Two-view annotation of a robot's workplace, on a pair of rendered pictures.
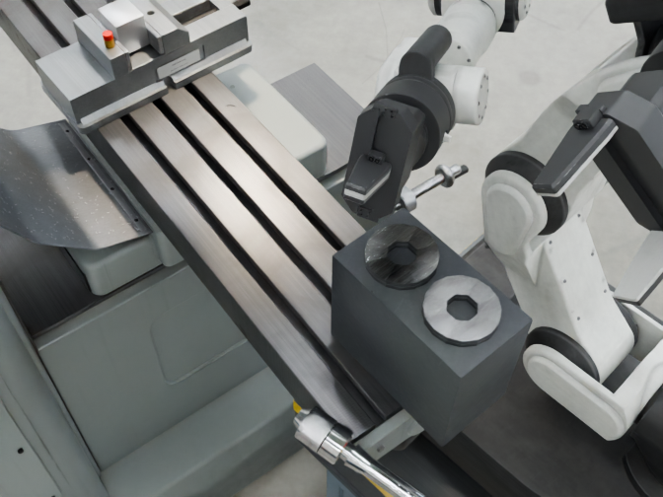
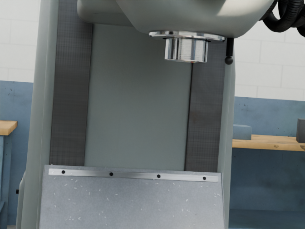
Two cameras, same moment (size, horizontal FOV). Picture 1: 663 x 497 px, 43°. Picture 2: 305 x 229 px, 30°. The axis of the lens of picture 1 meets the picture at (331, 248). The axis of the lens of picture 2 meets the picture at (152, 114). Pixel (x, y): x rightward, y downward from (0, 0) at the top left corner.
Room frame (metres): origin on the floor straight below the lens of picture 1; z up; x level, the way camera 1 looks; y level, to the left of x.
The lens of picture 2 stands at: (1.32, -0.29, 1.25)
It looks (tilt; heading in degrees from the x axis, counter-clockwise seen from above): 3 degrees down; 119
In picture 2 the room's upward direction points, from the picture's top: 4 degrees clockwise
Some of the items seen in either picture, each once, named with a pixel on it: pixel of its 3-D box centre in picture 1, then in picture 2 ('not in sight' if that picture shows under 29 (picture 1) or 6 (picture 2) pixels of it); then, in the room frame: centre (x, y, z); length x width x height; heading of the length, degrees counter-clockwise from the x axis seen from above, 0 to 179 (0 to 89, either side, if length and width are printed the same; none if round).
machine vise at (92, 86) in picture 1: (144, 43); not in sight; (1.14, 0.33, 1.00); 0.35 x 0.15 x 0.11; 130
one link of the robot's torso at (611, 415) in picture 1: (602, 359); not in sight; (0.72, -0.47, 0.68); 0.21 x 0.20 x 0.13; 46
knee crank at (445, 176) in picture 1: (430, 183); not in sight; (1.25, -0.22, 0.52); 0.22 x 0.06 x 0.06; 128
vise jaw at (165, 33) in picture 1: (154, 21); not in sight; (1.16, 0.31, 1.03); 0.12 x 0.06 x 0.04; 40
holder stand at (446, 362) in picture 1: (423, 324); not in sight; (0.56, -0.12, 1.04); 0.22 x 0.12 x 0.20; 41
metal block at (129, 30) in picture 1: (123, 27); not in sight; (1.12, 0.35, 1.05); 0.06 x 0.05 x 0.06; 40
